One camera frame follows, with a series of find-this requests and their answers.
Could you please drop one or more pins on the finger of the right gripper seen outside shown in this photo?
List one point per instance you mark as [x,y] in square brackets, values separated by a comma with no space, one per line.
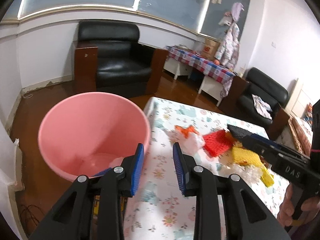
[278,155]

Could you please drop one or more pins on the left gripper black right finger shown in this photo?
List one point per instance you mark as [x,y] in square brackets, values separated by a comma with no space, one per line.
[180,167]

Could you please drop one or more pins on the blue finger of the right gripper outside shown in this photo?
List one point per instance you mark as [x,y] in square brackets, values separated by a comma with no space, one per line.
[270,149]

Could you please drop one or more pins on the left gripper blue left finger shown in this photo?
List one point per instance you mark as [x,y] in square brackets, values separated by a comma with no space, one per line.
[126,176]

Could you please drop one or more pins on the white plastic bag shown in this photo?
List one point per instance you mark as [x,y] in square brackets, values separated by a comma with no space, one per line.
[190,144]

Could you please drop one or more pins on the orange peel piece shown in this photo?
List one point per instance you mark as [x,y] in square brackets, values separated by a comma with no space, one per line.
[186,131]

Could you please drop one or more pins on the clear bubble wrap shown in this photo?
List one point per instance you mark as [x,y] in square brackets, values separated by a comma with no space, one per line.
[249,173]

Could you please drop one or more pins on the red foam net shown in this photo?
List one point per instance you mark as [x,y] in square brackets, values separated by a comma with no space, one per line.
[217,143]

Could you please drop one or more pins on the bed with quilt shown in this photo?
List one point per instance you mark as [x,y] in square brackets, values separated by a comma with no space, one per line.
[302,134]

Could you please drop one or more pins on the colourful pillow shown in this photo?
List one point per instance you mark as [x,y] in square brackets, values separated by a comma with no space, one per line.
[308,116]

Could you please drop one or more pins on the yellow printed box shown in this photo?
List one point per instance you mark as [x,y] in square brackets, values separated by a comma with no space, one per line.
[114,205]

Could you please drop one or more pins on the cloth on armchair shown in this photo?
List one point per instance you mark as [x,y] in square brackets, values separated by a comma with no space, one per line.
[262,108]

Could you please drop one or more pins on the white headboard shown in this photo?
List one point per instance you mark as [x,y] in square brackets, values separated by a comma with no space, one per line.
[299,100]

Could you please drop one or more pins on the black leather armchair right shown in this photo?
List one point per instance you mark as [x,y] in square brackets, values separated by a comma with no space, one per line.
[239,102]

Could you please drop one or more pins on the black leather armchair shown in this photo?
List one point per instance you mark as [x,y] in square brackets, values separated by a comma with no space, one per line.
[109,58]
[239,102]

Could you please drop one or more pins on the pink plastic bucket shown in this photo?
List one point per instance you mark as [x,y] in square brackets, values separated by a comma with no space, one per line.
[84,133]

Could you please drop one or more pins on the checkered tablecloth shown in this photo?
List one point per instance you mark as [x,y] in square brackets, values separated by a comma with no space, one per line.
[218,73]

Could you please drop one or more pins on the black leather armchair left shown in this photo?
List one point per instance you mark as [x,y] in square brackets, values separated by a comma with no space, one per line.
[109,58]

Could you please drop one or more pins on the floral children's jacket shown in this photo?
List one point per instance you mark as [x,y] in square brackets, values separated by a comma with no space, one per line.
[228,51]

